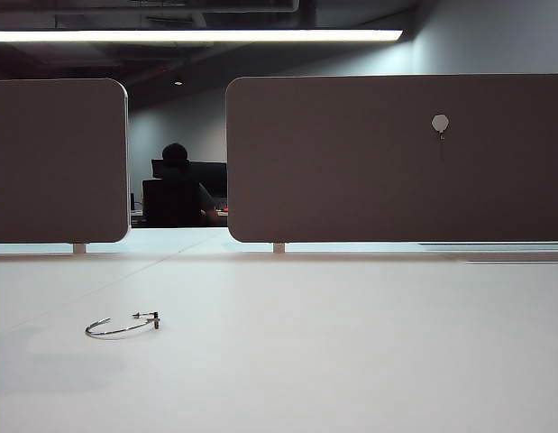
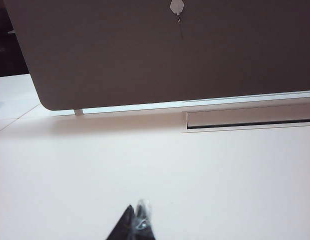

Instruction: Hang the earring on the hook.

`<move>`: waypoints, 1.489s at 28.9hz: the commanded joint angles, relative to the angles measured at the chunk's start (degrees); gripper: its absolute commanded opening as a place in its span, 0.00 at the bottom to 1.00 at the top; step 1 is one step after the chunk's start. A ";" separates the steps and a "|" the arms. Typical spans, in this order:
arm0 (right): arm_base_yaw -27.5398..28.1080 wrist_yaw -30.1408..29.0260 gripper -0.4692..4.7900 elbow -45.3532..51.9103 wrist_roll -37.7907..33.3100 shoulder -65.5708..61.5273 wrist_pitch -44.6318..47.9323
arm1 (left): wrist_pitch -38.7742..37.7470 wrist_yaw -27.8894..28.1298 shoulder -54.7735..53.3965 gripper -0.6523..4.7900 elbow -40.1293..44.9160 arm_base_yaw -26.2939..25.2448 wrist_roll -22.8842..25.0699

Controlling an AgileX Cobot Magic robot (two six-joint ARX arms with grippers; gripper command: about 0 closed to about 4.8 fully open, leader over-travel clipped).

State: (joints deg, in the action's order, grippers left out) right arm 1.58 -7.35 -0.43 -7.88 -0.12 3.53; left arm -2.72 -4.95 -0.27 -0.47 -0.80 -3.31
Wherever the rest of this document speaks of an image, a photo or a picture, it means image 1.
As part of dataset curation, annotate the seated person with dark hair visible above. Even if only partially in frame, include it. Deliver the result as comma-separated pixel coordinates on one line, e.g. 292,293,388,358
162,142,219,226

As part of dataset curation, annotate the wide brown desk partition panel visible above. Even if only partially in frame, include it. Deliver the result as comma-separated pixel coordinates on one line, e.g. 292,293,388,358
224,73,558,244

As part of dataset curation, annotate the silver hoop earring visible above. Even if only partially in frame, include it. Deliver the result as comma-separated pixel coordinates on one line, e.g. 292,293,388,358
84,310,164,340

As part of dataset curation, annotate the black office chair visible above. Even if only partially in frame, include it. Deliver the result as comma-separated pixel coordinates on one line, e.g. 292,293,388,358
142,159,206,228

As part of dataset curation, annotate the narrow brown desk partition panel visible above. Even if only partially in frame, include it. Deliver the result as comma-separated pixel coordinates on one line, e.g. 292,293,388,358
0,78,130,245

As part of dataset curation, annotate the black computer monitor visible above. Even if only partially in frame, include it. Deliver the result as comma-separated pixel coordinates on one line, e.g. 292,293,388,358
188,161,228,200

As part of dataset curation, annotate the white adhesive wall hook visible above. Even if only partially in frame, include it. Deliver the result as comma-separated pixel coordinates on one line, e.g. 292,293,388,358
431,114,451,143

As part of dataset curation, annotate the long ceiling light strip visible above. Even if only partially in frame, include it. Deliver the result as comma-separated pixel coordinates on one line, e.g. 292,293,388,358
0,28,405,44

